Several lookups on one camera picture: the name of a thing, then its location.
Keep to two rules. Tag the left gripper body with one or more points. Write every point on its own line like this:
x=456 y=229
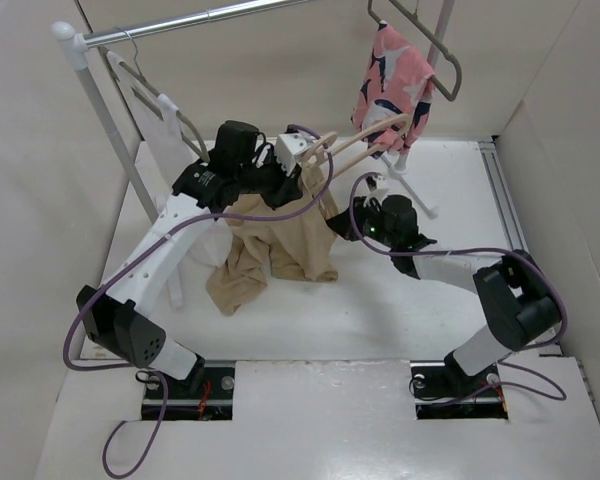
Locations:
x=269 y=182

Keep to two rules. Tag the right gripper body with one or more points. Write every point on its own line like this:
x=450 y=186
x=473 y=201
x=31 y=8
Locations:
x=367 y=220

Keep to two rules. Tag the beige t shirt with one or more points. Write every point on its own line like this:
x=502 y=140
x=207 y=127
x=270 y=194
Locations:
x=297 y=249

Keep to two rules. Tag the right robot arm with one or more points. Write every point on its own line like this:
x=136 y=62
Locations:
x=517 y=302

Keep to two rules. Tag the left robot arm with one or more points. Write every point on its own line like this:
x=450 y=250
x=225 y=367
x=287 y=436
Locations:
x=116 y=316

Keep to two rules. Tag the grey hanger left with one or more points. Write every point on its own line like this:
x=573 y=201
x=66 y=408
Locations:
x=200 y=149

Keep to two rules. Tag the white garment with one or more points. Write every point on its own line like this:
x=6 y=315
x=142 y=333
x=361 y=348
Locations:
x=172 y=156

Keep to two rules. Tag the pink patterned garment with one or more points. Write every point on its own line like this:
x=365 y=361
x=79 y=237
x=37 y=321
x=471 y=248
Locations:
x=398 y=80

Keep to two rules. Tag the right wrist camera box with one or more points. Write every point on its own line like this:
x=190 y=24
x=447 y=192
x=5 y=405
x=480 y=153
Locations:
x=378 y=189

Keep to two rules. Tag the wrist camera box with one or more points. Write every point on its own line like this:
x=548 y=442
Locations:
x=378 y=189
x=289 y=149

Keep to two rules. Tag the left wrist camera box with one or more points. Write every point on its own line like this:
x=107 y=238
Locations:
x=289 y=149

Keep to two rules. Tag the aluminium rail right side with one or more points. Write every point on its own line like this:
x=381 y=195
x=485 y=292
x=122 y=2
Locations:
x=515 y=237

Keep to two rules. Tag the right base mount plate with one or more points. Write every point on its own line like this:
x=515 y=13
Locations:
x=455 y=400

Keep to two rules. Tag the base mount plate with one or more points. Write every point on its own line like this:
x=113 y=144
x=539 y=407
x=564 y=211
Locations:
x=211 y=401
x=455 y=400

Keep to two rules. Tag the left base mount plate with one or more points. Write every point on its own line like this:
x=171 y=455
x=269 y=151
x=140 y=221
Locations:
x=211 y=401

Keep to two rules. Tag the clothes rack frame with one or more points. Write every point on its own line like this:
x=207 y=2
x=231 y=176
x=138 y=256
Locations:
x=75 y=46

